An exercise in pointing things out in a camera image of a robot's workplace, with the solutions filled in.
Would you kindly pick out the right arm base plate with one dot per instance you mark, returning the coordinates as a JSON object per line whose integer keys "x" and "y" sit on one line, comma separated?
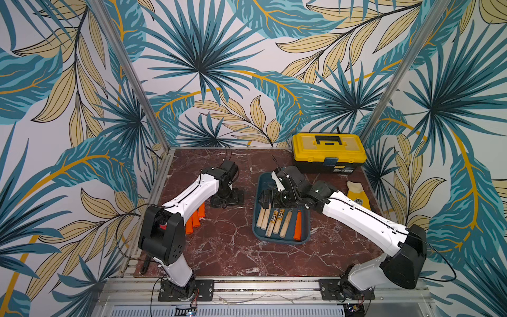
{"x": 341, "y": 290}

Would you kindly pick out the wooden sickle yellow label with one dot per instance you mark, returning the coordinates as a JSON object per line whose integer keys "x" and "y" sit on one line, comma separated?
{"x": 271, "y": 224}

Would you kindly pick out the aluminium corner post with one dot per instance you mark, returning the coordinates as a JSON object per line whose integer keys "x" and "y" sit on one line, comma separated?
{"x": 413, "y": 50}
{"x": 105, "y": 22}

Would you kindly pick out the yellow black toolbox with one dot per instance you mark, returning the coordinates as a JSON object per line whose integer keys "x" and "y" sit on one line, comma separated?
{"x": 328, "y": 153}

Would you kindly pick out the front aluminium rail frame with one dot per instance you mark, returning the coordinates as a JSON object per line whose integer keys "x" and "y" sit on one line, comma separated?
{"x": 260, "y": 296}

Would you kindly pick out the left aluminium corner post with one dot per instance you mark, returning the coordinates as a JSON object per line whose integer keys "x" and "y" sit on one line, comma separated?
{"x": 105, "y": 22}

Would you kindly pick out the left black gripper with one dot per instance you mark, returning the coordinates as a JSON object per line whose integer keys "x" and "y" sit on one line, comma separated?
{"x": 235, "y": 199}

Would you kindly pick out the teal plastic tray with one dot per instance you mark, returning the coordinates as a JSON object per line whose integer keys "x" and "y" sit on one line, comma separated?
{"x": 306, "y": 219}

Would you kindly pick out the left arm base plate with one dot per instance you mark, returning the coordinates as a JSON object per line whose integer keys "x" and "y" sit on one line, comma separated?
{"x": 201, "y": 290}

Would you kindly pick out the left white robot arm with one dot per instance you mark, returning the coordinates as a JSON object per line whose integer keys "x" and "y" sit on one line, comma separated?
{"x": 163, "y": 231}

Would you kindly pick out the blue blade wooden sickle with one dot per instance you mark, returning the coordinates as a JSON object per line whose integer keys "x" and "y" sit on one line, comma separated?
{"x": 266, "y": 218}

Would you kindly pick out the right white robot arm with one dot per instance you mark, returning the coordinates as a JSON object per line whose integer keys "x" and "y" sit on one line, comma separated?
{"x": 404, "y": 248}

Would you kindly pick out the wooden sickle grey blade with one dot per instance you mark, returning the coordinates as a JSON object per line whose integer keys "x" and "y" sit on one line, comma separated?
{"x": 260, "y": 217}

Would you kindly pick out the wooden handle sickle plain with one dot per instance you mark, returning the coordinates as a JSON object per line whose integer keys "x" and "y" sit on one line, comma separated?
{"x": 285, "y": 225}

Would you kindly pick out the yellow work glove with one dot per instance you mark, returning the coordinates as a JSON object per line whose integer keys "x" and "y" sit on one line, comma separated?
{"x": 357, "y": 194}

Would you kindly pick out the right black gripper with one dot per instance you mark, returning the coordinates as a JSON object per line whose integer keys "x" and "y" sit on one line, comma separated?
{"x": 273, "y": 196}

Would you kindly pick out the right aluminium corner post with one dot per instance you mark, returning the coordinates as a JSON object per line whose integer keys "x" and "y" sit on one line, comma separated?
{"x": 413, "y": 50}

